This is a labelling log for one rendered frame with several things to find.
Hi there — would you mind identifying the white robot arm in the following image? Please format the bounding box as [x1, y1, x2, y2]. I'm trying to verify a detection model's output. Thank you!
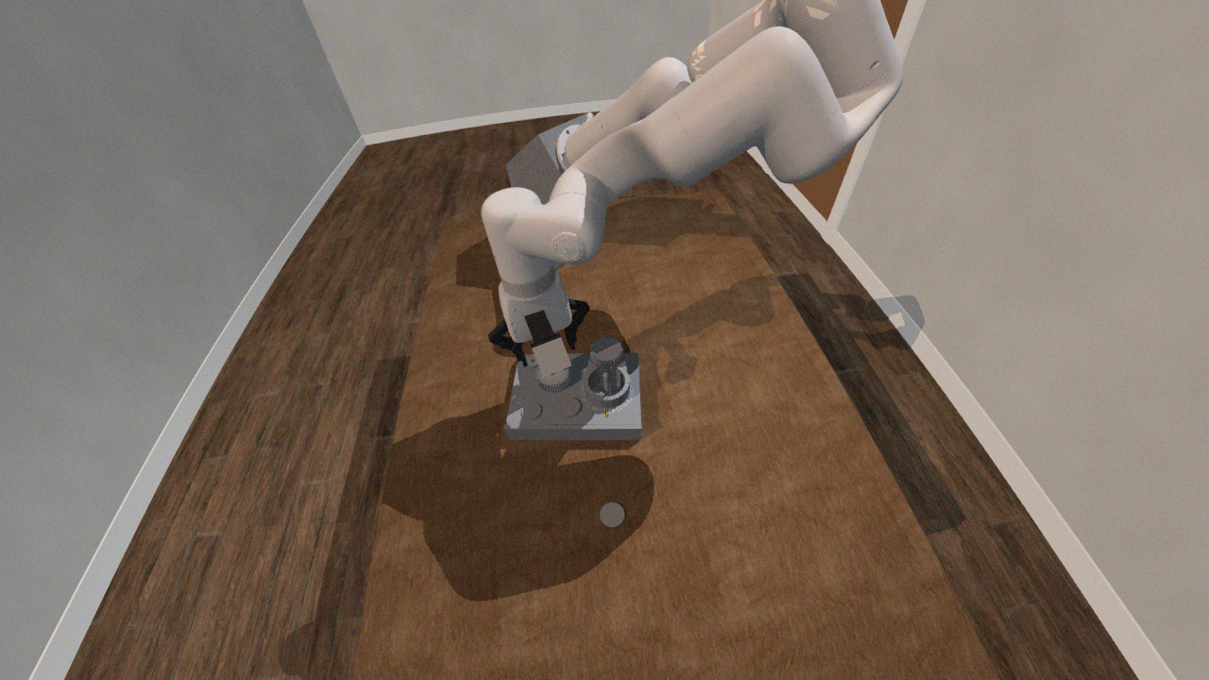
[481, 0, 903, 298]

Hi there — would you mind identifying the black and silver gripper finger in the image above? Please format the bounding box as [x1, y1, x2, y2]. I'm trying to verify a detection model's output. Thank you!
[488, 319, 528, 365]
[565, 298, 589, 350]

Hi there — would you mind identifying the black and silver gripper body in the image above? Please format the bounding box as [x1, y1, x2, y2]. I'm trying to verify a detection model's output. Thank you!
[499, 270, 572, 342]

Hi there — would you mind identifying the grey toothed gear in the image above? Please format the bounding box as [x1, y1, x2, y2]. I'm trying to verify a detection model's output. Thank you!
[536, 367, 569, 393]

